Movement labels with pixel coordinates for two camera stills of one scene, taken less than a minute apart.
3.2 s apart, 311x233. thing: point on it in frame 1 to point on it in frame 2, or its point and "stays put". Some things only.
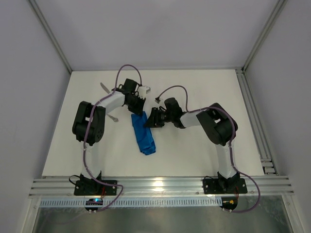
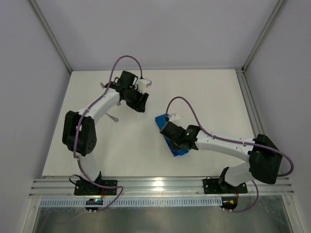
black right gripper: (155, 117) to (168, 128)
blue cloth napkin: (144, 134) to (161, 120)
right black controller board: (229, 202) stays put
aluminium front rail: (161, 187) stays put
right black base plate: (225, 186) stays put
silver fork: (114, 119) stays put
